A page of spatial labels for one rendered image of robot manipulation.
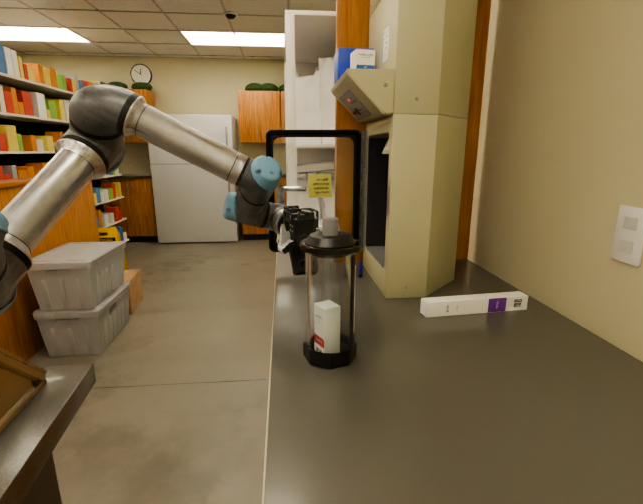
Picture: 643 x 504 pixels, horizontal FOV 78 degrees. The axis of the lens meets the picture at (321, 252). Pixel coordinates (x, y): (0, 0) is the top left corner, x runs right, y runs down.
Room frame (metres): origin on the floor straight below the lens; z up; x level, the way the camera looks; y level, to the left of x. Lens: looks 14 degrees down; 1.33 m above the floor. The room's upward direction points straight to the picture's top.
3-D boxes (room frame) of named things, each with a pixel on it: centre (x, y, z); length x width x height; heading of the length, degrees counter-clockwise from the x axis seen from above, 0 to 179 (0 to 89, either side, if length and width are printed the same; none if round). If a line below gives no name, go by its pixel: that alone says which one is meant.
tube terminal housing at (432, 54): (1.18, -0.28, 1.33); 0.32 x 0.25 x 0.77; 5
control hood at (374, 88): (1.16, -0.10, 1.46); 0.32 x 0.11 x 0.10; 5
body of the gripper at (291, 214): (0.95, 0.06, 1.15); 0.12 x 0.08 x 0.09; 20
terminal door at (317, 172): (1.32, 0.02, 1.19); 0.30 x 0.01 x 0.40; 89
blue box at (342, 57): (1.26, -0.09, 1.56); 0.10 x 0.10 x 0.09; 5
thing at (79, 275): (2.67, 1.66, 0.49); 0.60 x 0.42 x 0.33; 5
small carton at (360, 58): (1.12, -0.11, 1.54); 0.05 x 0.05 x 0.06; 13
